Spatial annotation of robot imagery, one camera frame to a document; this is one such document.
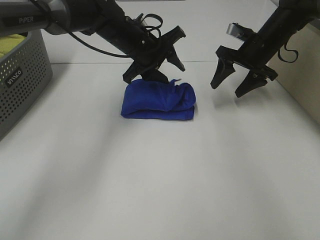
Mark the yellow-green towel in basket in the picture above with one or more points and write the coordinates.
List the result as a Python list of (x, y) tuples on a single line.
[(9, 42)]

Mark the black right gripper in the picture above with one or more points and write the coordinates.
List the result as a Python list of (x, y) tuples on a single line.
[(251, 55)]

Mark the grey perforated plastic basket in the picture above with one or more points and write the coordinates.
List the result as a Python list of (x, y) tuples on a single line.
[(24, 73)]

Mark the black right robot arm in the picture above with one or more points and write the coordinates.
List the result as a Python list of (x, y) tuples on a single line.
[(289, 17)]

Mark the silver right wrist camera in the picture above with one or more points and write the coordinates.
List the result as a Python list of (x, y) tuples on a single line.
[(239, 32)]

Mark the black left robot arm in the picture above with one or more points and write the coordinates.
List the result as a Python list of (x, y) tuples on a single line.
[(139, 39)]

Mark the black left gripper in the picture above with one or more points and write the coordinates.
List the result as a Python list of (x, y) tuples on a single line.
[(146, 64)]

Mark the blue microfiber towel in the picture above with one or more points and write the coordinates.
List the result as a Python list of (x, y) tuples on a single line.
[(155, 100)]

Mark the beige storage box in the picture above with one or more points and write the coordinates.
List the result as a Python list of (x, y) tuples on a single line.
[(301, 79)]

